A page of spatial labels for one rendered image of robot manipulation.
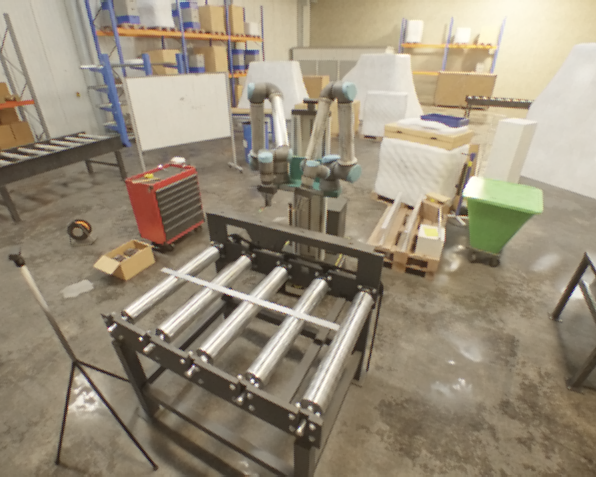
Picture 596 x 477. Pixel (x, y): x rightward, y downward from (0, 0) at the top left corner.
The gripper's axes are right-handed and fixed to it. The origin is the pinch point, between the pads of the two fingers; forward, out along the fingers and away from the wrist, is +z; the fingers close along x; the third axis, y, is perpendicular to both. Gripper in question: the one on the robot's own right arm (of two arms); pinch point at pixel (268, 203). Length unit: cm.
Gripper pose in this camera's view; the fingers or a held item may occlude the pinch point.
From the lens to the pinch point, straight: 214.8
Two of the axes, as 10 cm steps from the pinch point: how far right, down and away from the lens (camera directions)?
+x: 8.9, 2.3, -3.9
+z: 0.0, 8.6, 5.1
